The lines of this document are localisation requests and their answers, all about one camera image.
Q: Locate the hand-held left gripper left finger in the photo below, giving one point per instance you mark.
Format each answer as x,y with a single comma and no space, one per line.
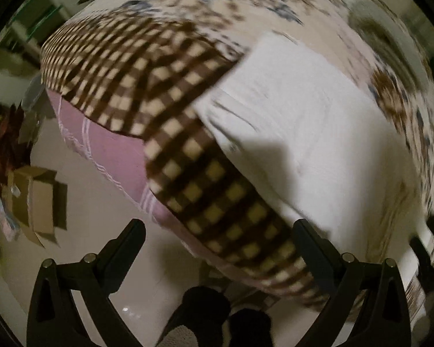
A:
130,240

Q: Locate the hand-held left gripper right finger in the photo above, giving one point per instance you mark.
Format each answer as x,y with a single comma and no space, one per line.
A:
305,240

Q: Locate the white pants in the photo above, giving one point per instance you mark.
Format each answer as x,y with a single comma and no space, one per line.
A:
311,123

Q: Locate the pink striped sheet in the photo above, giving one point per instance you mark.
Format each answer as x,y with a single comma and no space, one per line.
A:
108,151

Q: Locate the person's black shoe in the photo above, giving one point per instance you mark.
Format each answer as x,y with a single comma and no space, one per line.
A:
204,311
249,327

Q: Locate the cardboard box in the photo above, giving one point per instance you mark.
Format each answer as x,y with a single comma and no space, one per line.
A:
34,202

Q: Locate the dark red object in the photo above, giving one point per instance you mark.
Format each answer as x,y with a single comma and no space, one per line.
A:
5,144

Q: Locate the brown checkered blanket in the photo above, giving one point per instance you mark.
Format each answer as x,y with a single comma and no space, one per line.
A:
137,79

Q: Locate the floral bed sheet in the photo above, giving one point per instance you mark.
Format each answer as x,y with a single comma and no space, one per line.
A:
322,11

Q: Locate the green frame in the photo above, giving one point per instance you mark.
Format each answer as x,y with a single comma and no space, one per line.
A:
39,21

